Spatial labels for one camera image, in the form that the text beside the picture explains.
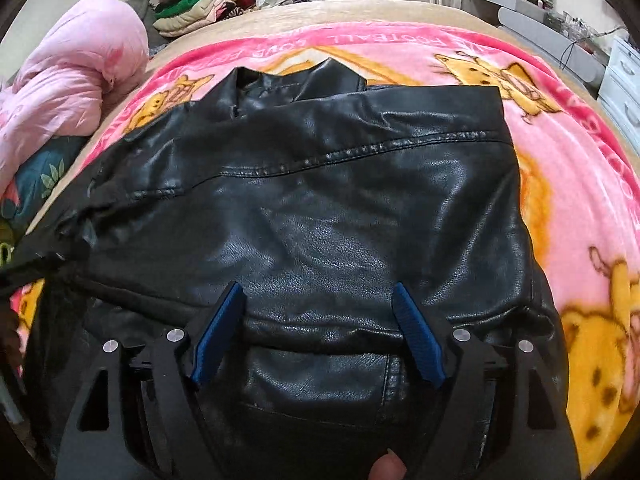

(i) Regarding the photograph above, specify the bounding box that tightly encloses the black cable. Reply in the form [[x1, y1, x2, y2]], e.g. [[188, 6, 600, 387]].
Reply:
[[559, 29, 628, 72]]

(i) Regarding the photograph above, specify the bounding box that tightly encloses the beige bed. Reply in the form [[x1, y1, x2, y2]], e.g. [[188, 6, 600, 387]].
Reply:
[[20, 0, 621, 241]]

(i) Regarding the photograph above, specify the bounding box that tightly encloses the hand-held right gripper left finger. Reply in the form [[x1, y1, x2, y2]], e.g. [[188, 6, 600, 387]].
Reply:
[[54, 281, 247, 480]]

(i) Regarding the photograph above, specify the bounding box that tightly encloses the pink printed blanket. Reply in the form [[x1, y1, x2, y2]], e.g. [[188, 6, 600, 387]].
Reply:
[[10, 22, 640, 476]]

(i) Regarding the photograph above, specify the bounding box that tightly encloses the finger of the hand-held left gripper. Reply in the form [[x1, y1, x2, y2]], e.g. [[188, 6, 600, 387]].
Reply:
[[0, 254, 67, 286]]

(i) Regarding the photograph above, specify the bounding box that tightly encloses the person's right hand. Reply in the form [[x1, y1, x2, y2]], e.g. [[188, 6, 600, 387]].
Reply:
[[369, 451, 407, 480]]

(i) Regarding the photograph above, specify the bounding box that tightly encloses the pile of folded clothes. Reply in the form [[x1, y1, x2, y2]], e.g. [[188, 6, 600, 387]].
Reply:
[[125, 0, 261, 38]]

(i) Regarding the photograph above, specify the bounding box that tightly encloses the black leather jacket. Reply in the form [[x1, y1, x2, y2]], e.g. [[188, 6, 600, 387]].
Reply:
[[22, 57, 568, 480]]

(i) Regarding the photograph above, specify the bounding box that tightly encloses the dark floral cloth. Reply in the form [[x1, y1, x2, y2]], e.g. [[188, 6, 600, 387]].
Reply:
[[0, 135, 88, 266]]

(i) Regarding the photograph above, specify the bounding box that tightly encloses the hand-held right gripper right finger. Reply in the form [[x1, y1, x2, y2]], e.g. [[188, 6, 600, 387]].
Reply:
[[392, 282, 582, 480]]

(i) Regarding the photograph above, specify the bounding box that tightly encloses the grey shelf unit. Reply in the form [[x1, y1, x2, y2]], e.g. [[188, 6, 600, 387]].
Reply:
[[467, 0, 608, 92]]

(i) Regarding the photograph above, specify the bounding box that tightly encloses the white drawer cabinet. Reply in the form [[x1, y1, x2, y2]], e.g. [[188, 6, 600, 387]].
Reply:
[[597, 35, 640, 142]]

